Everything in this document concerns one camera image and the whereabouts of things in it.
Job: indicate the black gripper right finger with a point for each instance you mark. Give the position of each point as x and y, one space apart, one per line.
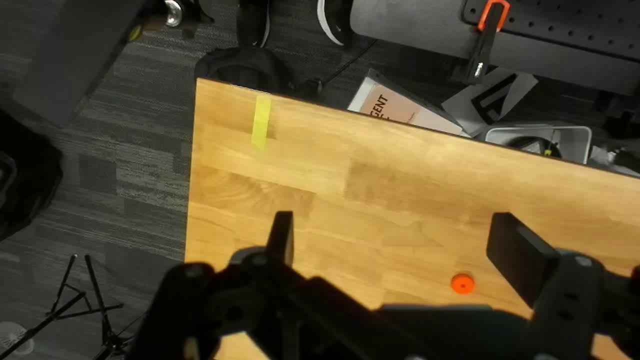
521 256

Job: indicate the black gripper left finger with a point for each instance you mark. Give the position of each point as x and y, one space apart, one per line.
285 241

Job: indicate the yellow tape strip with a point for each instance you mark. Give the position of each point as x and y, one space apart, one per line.
260 123

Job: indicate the grey plastic bin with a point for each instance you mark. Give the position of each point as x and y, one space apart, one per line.
572 142

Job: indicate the white printed booklet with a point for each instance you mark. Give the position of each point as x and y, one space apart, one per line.
401 110

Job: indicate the black round base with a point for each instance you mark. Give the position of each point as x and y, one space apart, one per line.
241 67

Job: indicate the black softbox light stand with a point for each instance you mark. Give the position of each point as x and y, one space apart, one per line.
113 341

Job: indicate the orange black bar clamp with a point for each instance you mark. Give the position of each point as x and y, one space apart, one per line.
483 53

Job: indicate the black white round wheel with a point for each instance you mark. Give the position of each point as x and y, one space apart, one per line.
331 20

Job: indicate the grey rounded cover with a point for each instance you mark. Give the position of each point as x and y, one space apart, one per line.
412 26

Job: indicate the chrome metal hook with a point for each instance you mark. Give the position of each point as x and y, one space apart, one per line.
172 13

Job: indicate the black bag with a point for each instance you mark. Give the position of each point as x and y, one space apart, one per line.
27 172

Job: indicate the dark grey panel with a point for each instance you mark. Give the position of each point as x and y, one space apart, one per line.
73 61

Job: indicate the grey triangular bracket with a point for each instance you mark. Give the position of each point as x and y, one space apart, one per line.
467 101

